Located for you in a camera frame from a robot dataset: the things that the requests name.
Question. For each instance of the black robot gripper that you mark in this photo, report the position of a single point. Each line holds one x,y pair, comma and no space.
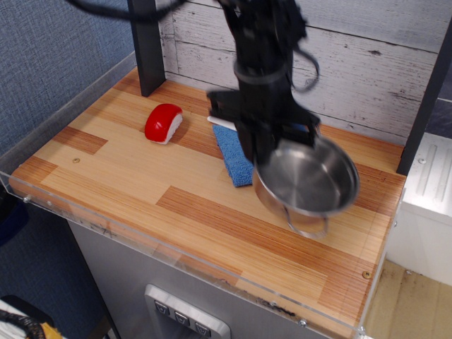
264,111

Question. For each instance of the stainless steel pot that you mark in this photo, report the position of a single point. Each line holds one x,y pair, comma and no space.
306,186

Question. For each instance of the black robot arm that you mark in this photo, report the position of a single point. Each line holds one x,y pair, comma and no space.
266,35

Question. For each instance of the blue folded cloth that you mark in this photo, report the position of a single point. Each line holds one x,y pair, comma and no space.
239,168

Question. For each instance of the white yellow toy knife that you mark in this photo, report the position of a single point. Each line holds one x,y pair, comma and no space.
221,122

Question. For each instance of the red and white toy sushi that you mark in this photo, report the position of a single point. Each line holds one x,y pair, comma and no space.
162,123

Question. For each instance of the grey toy fridge cabinet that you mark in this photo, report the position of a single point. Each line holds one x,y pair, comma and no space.
121,274

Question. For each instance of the clear acrylic table guard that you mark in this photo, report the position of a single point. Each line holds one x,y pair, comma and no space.
176,203

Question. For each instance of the white aluminium side cabinet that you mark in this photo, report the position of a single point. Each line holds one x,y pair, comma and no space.
420,240

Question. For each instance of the silver dispenser button panel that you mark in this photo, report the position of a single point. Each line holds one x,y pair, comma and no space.
191,321

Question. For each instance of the yellow object bottom left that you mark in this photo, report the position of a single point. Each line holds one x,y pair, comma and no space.
45,331

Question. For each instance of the dark grey left post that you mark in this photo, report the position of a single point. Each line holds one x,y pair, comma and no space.
149,59

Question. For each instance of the dark grey post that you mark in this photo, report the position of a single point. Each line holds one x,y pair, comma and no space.
428,102
149,59

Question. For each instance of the dark grey right post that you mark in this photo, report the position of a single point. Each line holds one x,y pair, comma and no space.
428,102

